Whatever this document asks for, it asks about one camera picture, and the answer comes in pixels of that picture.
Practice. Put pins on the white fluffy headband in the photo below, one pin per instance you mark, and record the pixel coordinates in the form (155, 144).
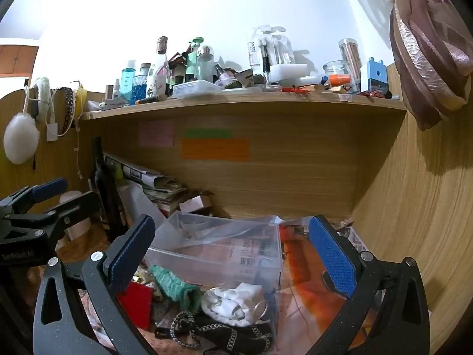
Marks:
(43, 92)

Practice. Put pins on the small white spray bottle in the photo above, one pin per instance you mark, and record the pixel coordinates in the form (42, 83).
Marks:
(116, 89)

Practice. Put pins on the green sticky note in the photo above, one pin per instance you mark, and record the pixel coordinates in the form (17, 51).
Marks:
(208, 133)

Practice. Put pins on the pink tied curtain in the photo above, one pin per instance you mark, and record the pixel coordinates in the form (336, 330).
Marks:
(425, 63)

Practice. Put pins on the pale green clear bottle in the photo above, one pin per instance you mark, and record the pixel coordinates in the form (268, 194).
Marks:
(205, 64)

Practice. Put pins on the red cloth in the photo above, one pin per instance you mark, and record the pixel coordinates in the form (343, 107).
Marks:
(136, 305)

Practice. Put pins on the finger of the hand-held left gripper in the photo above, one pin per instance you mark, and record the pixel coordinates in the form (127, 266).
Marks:
(48, 188)
(75, 207)

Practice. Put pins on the white scrunchie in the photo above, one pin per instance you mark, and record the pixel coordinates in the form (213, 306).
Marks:
(231, 299)

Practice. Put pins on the clear plastic packaging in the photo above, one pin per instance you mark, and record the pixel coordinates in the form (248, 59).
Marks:
(275, 46)

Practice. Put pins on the orange capped tube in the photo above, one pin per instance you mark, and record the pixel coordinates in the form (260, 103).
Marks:
(340, 79)

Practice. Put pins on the black mascara tube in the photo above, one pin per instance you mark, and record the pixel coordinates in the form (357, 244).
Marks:
(265, 64)

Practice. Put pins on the glass jar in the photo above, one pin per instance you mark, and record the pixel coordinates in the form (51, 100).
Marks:
(334, 68)

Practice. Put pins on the flat clear plastic container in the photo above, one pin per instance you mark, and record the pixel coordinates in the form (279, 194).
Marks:
(196, 88)

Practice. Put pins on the black bottle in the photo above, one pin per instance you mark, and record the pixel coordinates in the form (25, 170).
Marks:
(107, 192)

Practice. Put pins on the blue box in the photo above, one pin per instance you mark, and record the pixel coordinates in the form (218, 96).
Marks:
(377, 77)

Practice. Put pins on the clear plastic storage box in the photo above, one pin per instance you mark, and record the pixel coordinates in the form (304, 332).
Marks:
(221, 244)

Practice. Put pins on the tall clear stick canister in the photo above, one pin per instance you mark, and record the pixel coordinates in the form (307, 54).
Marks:
(351, 57)

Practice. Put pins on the black lace headband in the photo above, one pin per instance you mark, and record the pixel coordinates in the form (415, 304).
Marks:
(68, 107)

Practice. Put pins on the white cup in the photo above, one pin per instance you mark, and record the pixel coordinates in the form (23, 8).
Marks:
(79, 225)

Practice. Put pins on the stack of magazines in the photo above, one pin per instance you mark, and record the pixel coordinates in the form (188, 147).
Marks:
(155, 186)

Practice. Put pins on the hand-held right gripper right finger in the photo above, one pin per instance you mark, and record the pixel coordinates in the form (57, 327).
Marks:
(332, 255)

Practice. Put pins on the small cardboard box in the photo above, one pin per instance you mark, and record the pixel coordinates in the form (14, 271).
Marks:
(196, 202)

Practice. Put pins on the tall printed glass bottle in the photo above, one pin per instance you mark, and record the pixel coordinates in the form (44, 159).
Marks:
(159, 70)

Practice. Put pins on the wooden shelf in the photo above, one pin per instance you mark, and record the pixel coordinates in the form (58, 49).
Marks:
(295, 148)

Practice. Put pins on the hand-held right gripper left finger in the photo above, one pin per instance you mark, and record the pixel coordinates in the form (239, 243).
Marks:
(129, 255)

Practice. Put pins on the green scrunchie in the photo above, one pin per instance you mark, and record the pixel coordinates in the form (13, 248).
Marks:
(173, 286)

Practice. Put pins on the blue bead bottle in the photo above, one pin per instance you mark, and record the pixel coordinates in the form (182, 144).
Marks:
(140, 85)

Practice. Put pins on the white fluffy puff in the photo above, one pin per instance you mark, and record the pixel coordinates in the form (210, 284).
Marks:
(21, 138)

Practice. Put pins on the brown cosmetic pencil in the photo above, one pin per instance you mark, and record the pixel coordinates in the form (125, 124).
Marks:
(151, 99)

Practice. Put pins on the orange sticky note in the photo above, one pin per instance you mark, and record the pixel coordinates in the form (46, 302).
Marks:
(215, 149)

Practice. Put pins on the yellow hanging item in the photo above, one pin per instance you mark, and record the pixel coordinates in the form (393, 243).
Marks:
(81, 98)

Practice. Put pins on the orange printed magazine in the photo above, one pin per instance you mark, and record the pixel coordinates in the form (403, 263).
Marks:
(314, 296)

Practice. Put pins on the blue liquid bottle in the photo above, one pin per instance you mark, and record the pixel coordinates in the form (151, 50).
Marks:
(128, 81)

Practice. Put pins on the green spray bottle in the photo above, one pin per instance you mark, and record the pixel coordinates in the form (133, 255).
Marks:
(192, 61)

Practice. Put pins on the pink sticky note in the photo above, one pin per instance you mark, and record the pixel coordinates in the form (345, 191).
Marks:
(156, 134)

